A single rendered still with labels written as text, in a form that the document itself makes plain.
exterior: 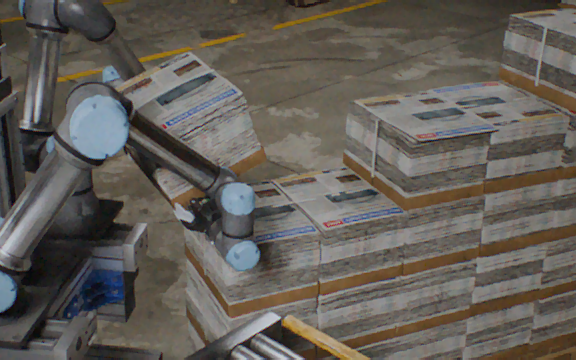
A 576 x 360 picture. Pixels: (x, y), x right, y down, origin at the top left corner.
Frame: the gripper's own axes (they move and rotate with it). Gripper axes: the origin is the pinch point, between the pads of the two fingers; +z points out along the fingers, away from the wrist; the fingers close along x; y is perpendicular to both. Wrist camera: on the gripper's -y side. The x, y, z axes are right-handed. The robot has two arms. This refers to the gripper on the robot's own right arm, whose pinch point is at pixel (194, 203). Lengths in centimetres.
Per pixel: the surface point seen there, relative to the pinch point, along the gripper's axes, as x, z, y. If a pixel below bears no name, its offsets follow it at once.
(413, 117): -73, 8, -17
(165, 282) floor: 9, 110, -99
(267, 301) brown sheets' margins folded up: -6.4, -6.2, -37.4
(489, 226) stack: -82, -8, -57
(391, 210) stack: -52, -4, -34
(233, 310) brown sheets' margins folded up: 3.5, -6.0, -33.9
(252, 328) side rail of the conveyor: 5.9, -38.0, -14.3
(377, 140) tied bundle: -62, 12, -20
